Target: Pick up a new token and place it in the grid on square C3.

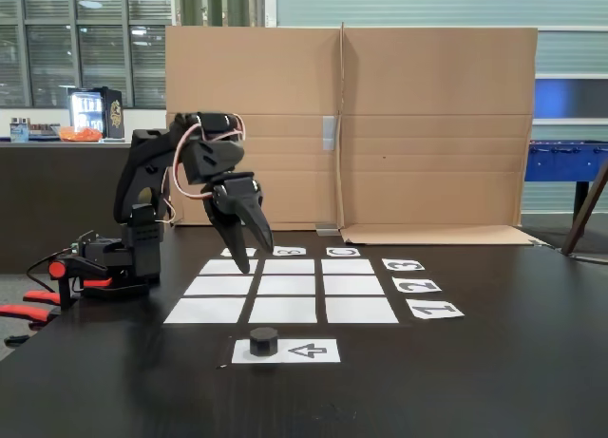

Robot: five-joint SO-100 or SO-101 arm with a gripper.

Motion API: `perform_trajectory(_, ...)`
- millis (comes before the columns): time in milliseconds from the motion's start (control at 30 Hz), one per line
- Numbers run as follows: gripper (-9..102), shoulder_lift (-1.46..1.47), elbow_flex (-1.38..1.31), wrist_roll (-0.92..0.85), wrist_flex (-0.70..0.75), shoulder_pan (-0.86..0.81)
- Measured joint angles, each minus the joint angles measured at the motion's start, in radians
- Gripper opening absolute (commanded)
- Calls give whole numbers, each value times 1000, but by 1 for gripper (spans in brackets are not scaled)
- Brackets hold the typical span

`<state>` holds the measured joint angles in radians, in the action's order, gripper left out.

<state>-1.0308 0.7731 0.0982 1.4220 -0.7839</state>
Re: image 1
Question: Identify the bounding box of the black orange table clamp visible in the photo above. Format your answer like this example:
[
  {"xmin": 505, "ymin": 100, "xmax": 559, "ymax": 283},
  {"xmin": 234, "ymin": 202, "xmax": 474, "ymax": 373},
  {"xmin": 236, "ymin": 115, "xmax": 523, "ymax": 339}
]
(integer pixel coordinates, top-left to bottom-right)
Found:
[{"xmin": 47, "ymin": 253, "xmax": 115, "ymax": 312}]

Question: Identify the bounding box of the black power cable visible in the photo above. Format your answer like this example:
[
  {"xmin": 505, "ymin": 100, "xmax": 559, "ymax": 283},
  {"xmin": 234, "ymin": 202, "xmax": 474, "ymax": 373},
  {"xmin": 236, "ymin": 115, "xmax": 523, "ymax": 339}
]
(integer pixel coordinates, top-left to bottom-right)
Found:
[{"xmin": 26, "ymin": 251, "xmax": 64, "ymax": 290}]

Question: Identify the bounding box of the white paper grid square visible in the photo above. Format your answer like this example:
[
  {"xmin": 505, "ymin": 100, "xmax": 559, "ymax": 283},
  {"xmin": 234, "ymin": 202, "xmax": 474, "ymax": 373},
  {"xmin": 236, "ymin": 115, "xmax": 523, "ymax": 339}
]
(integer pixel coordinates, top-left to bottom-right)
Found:
[
  {"xmin": 256, "ymin": 275, "xmax": 316, "ymax": 296},
  {"xmin": 183, "ymin": 276, "xmax": 255, "ymax": 296},
  {"xmin": 262, "ymin": 258, "xmax": 315, "ymax": 275},
  {"xmin": 199, "ymin": 258, "xmax": 259, "ymax": 276},
  {"xmin": 323, "ymin": 275, "xmax": 386, "ymax": 296},
  {"xmin": 163, "ymin": 297, "xmax": 247, "ymax": 325},
  {"xmin": 321, "ymin": 258, "xmax": 376, "ymax": 275},
  {"xmin": 248, "ymin": 296, "xmax": 318, "ymax": 325},
  {"xmin": 325, "ymin": 296, "xmax": 400, "ymax": 325}
]

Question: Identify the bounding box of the blue foosball table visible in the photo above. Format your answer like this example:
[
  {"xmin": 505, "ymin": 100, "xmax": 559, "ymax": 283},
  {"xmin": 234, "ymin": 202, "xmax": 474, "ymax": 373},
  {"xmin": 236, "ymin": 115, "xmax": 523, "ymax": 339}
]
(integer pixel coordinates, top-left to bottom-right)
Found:
[{"xmin": 523, "ymin": 138, "xmax": 608, "ymax": 216}]

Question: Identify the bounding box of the dark brown counter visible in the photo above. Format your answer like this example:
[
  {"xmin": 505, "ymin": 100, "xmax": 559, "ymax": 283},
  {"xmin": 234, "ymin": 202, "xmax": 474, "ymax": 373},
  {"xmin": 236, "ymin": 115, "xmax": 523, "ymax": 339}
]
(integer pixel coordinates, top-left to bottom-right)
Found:
[{"xmin": 0, "ymin": 141, "xmax": 168, "ymax": 276}]

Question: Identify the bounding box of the white arrow paper sheet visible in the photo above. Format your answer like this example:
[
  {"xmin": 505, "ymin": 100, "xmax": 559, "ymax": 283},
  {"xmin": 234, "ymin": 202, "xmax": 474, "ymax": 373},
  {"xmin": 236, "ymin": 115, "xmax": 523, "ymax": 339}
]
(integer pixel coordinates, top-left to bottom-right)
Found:
[{"xmin": 231, "ymin": 338, "xmax": 342, "ymax": 365}]

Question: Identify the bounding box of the orange snack bowl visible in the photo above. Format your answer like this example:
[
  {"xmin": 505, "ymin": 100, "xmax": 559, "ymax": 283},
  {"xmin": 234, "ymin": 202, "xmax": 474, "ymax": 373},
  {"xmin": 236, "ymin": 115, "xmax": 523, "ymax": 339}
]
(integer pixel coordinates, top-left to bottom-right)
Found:
[{"xmin": 50, "ymin": 125, "xmax": 105, "ymax": 143}]

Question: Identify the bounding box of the black mini fridge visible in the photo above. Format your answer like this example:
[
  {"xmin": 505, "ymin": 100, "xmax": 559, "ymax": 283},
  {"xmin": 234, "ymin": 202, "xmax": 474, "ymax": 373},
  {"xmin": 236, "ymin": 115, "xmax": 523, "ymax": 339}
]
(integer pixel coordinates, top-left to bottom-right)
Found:
[{"xmin": 66, "ymin": 86, "xmax": 126, "ymax": 141}]

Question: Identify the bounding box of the large brown cardboard box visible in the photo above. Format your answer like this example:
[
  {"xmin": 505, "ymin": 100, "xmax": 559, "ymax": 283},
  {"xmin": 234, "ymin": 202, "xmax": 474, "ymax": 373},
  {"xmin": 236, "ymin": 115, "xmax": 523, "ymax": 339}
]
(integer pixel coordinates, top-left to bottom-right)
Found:
[{"xmin": 163, "ymin": 22, "xmax": 545, "ymax": 247}]

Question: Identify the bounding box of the paper label number 2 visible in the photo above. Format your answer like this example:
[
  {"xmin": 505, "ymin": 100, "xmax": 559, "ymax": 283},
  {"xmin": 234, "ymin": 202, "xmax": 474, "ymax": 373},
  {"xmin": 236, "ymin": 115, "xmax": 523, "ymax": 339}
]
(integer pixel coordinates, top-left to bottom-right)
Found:
[{"xmin": 392, "ymin": 277, "xmax": 443, "ymax": 295}]

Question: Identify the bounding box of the orange handled spring clamp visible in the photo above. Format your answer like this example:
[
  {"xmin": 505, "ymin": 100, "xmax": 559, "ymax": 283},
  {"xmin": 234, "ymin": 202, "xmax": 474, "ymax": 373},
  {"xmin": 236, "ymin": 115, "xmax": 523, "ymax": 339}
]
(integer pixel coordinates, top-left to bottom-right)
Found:
[{"xmin": 0, "ymin": 289, "xmax": 63, "ymax": 333}]

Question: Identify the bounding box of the blue white carton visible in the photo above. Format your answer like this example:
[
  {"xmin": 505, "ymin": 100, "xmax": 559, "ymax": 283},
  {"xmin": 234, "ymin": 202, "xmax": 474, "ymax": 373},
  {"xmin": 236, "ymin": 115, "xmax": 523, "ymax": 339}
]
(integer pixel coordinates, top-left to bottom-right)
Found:
[{"xmin": 9, "ymin": 117, "xmax": 30, "ymax": 143}]

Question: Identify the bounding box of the brown wooden stand leg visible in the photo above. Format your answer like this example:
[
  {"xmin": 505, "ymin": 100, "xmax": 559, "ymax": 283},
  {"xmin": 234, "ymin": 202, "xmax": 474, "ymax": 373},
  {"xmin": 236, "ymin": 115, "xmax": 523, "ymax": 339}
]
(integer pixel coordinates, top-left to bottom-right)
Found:
[{"xmin": 560, "ymin": 162, "xmax": 608, "ymax": 257}]

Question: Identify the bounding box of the paper label number 3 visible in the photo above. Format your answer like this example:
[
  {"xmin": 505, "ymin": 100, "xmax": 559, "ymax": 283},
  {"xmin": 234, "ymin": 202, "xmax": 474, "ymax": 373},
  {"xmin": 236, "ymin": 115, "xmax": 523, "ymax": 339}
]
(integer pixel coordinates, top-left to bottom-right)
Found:
[{"xmin": 382, "ymin": 258, "xmax": 426, "ymax": 272}]

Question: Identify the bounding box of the paper label number 1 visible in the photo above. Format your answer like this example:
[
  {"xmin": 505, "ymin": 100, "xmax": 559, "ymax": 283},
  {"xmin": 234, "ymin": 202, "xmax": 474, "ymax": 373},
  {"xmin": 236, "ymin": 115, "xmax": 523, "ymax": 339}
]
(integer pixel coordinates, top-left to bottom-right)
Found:
[{"xmin": 406, "ymin": 301, "xmax": 466, "ymax": 320}]

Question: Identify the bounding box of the black octagonal token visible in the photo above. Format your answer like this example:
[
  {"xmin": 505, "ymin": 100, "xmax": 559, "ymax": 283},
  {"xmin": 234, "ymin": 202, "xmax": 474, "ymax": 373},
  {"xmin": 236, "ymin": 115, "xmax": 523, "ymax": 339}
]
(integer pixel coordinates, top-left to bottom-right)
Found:
[{"xmin": 249, "ymin": 327, "xmax": 279, "ymax": 357}]

